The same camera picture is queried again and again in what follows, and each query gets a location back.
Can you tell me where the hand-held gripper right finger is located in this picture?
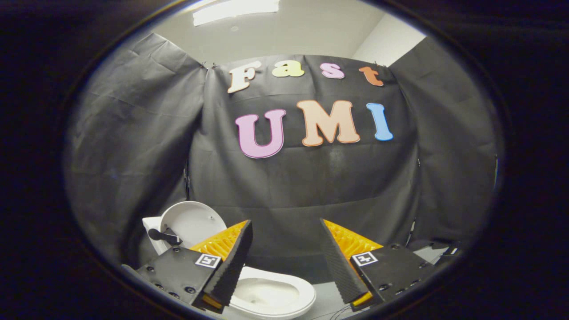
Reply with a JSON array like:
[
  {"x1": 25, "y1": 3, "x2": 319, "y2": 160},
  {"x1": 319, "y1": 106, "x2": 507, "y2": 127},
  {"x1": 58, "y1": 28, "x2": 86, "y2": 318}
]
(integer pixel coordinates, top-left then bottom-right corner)
[{"x1": 320, "y1": 218, "x2": 441, "y2": 312}]

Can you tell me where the black backdrop cloth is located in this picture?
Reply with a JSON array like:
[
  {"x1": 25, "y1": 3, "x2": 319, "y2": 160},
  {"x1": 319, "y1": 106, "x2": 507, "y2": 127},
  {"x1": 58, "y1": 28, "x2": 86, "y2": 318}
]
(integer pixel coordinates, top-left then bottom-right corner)
[{"x1": 64, "y1": 32, "x2": 503, "y2": 285}]

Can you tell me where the ceiling light panel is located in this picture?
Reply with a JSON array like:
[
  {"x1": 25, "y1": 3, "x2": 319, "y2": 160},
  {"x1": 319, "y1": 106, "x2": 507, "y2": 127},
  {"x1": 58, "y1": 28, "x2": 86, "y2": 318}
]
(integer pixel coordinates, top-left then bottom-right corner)
[{"x1": 192, "y1": 0, "x2": 280, "y2": 26}]

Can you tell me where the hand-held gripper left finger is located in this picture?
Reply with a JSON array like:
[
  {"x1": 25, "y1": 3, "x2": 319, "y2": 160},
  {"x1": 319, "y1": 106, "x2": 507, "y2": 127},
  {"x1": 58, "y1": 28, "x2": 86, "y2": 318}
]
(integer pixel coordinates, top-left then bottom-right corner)
[{"x1": 121, "y1": 220, "x2": 253, "y2": 314}]

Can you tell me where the white toilet seat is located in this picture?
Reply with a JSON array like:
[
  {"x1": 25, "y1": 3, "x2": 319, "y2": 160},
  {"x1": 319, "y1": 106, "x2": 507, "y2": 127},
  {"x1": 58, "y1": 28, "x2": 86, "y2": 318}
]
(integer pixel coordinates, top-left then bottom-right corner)
[{"x1": 229, "y1": 266, "x2": 317, "y2": 320}]

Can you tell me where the thin black stand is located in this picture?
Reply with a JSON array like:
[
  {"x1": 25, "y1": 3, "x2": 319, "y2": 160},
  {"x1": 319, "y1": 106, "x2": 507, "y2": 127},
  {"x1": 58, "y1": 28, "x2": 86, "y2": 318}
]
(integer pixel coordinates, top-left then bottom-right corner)
[{"x1": 405, "y1": 218, "x2": 418, "y2": 247}]

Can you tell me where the white ceramic toilet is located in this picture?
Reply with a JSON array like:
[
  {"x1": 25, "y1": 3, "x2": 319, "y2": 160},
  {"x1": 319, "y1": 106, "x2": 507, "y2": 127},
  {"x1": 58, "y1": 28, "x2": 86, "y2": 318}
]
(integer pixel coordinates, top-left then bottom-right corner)
[{"x1": 142, "y1": 216, "x2": 317, "y2": 320}]

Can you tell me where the black box with white label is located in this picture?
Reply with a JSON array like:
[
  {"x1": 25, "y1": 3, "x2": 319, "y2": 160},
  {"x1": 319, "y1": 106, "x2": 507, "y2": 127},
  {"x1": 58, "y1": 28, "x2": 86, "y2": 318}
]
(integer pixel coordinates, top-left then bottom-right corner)
[{"x1": 433, "y1": 242, "x2": 464, "y2": 267}]

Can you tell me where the white toilet lid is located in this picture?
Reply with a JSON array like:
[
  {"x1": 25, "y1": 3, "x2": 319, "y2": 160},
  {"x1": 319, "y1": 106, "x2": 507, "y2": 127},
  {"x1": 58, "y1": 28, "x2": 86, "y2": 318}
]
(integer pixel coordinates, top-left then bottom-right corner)
[{"x1": 159, "y1": 201, "x2": 228, "y2": 249}]

